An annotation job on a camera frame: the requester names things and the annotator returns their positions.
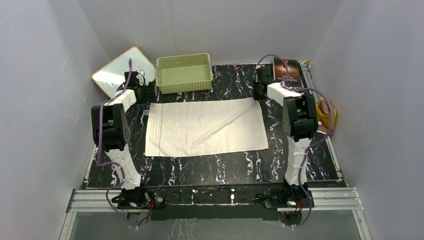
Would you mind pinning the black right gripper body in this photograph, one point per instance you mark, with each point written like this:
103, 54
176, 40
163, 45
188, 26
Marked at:
256, 91

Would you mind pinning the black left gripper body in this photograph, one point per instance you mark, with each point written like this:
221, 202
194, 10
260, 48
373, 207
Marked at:
145, 96

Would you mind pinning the white terry towel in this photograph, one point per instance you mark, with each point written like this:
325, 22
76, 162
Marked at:
199, 128

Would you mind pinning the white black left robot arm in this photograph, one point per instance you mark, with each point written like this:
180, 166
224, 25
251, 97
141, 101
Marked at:
111, 131

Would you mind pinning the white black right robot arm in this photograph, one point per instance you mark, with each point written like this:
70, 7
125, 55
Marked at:
299, 121

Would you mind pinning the dark paperback book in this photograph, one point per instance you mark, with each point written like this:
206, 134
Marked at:
287, 71

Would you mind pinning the wood framed whiteboard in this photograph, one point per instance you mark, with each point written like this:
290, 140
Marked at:
112, 75

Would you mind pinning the green perforated plastic basket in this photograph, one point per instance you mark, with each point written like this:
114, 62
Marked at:
184, 73

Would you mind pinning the orange brown towel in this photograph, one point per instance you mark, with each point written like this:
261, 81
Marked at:
324, 117

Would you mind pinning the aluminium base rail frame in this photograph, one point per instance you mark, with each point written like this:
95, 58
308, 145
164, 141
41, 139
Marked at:
226, 213

